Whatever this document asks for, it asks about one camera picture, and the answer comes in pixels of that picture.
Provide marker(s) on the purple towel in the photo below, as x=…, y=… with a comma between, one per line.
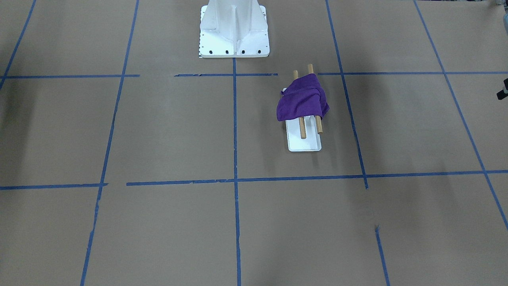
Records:
x=303, y=97

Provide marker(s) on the white towel rack base tray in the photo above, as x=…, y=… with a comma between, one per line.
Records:
x=295, y=143

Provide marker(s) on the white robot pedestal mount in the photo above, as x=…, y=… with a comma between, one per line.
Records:
x=233, y=29

